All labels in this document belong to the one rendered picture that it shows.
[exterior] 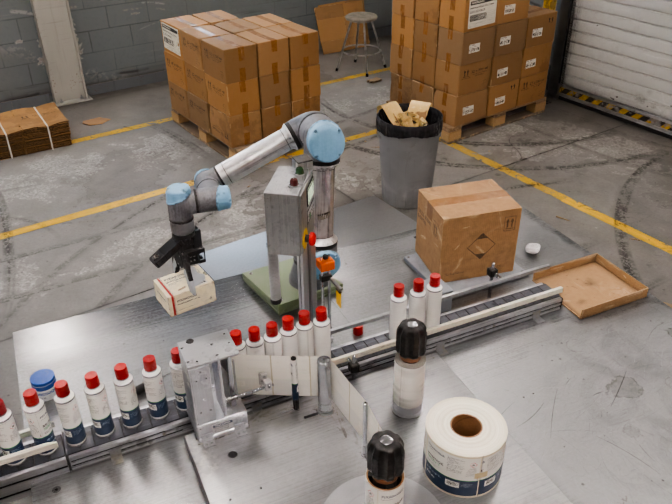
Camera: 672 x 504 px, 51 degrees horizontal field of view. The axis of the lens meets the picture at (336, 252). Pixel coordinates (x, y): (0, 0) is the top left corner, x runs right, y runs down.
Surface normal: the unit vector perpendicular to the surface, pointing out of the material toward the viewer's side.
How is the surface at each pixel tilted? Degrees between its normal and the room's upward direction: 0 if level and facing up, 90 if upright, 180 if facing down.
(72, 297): 0
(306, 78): 89
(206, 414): 90
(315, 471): 0
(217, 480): 0
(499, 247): 90
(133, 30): 90
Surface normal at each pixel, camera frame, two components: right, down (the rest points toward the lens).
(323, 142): 0.29, 0.33
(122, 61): 0.56, 0.44
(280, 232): -0.18, 0.53
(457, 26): -0.80, 0.34
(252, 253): -0.01, -0.85
